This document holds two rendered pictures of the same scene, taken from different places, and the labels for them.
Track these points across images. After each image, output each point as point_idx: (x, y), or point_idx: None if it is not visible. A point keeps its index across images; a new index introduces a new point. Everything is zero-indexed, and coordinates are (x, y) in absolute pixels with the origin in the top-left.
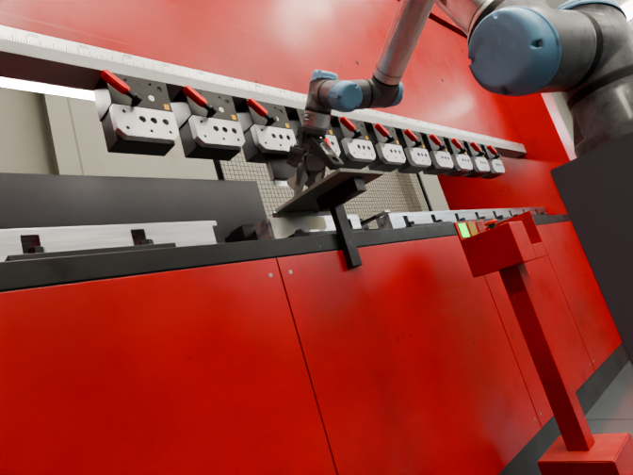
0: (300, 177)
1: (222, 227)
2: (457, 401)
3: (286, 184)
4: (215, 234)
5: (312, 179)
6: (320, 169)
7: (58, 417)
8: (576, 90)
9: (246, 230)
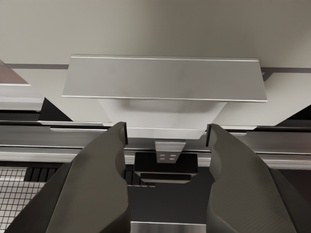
0: (298, 206)
1: (132, 217)
2: None
3: (170, 232)
4: (146, 209)
5: (129, 206)
6: None
7: None
8: None
9: (191, 166)
